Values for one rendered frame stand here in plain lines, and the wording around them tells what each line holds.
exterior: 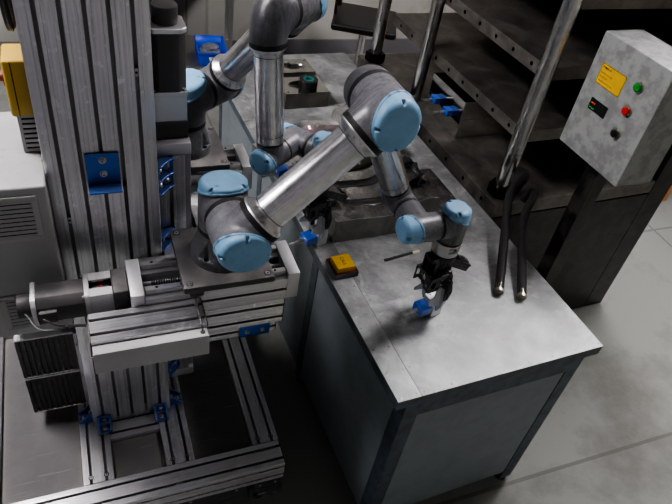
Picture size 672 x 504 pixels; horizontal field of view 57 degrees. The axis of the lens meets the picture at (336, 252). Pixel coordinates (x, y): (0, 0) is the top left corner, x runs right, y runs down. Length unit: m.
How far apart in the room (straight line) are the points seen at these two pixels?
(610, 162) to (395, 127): 1.10
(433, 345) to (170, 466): 0.93
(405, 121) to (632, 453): 2.01
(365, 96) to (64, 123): 0.65
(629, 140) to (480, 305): 0.70
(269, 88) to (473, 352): 0.92
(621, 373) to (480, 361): 1.48
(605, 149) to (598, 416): 1.24
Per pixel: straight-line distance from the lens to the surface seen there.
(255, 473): 2.19
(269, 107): 1.67
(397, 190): 1.63
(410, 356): 1.77
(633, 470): 2.91
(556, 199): 2.65
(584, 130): 2.32
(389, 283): 1.95
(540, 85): 2.29
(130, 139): 1.52
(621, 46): 2.22
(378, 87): 1.32
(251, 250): 1.34
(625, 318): 3.52
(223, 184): 1.45
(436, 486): 2.34
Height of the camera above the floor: 2.11
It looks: 41 degrees down
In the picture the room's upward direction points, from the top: 11 degrees clockwise
